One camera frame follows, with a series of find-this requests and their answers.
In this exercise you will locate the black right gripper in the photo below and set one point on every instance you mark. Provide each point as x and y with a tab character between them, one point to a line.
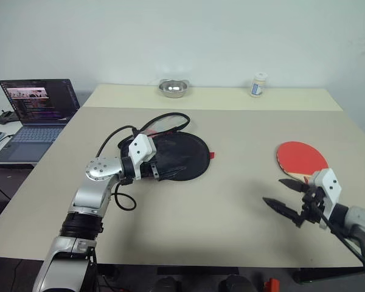
311	207

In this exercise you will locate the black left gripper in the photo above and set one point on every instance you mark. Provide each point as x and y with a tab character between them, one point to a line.
149	171

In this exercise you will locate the black paddle cover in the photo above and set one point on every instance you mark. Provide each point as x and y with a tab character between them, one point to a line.
188	155

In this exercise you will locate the red table tennis paddle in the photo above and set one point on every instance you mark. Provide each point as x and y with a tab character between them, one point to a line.
298	155

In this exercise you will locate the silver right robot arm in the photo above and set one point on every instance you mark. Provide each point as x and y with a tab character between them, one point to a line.
362	219

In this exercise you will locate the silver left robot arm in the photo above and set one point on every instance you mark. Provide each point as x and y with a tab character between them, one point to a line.
100	170

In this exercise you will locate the steel bowl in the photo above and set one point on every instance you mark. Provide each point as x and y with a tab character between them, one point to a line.
174	88

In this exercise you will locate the small red object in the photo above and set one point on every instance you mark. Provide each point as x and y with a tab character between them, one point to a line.
272	286

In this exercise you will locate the dark rounded shape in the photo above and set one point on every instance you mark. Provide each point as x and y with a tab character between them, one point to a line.
235	283

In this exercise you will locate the white bottle with blue label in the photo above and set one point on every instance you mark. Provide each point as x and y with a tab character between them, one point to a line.
258	86

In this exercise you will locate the open blue-grey laptop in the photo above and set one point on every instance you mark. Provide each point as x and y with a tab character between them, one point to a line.
39	103

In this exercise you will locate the black handheld controller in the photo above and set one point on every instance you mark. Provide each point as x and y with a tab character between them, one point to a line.
6	117

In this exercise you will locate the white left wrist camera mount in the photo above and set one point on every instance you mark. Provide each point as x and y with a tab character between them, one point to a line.
141	149

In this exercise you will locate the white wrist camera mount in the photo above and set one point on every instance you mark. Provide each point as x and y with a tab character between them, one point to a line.
141	149
330	185

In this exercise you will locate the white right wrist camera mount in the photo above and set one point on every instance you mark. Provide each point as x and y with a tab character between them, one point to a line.
330	185

